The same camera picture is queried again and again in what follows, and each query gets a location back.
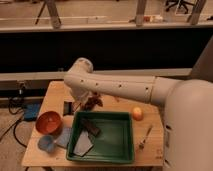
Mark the pale translucent gripper body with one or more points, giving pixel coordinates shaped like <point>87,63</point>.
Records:
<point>82,98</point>

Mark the green plastic tray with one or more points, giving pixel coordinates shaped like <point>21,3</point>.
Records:
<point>113,144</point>

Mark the dark brown toy item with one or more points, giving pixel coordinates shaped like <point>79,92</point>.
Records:
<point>91,103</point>

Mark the orange plastic bowl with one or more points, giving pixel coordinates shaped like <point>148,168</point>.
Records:
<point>49,123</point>

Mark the light blue cloth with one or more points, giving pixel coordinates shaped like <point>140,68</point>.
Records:
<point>63,139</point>

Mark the dark brown rectangular block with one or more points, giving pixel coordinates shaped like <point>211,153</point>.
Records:
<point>90,127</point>

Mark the office chair base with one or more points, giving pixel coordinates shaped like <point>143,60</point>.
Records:
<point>178,3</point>

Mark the blue power box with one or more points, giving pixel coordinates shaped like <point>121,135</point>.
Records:
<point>31,111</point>

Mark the orange round fruit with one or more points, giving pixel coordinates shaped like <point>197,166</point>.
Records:
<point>137,114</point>

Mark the blue plastic cup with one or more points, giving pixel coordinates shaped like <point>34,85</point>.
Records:
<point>46,143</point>

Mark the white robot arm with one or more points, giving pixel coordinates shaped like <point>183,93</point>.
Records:
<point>188,110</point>

